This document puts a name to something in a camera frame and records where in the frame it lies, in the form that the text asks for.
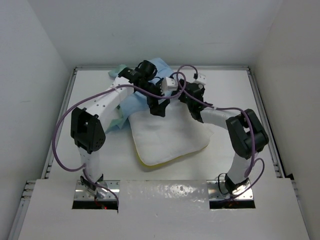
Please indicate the blue and green pillowcase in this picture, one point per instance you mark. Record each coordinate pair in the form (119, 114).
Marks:
(137, 102)

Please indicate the white pillow with yellow band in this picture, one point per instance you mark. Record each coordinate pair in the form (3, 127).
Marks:
(159, 140)

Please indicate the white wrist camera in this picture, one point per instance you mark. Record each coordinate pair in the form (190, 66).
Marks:
(168, 84)
(201, 79)

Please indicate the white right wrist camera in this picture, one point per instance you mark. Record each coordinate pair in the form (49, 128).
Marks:
(201, 79)

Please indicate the metal base plate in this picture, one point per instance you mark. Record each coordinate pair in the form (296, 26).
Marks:
(218, 192)
(83, 193)

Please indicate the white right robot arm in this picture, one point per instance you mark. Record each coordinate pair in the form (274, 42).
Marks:
(247, 134)

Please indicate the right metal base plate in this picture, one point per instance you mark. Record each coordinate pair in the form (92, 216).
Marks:
(218, 192)

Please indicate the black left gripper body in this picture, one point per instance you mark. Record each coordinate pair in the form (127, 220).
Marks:
(153, 103)

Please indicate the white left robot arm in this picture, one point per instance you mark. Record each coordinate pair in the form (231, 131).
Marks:
(89, 124)

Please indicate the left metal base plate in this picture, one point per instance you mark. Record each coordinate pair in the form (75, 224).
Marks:
(83, 193)

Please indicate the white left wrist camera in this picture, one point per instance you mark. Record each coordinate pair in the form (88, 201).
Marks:
(168, 84)

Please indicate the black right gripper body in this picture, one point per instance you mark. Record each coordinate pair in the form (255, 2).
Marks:
(183, 98)

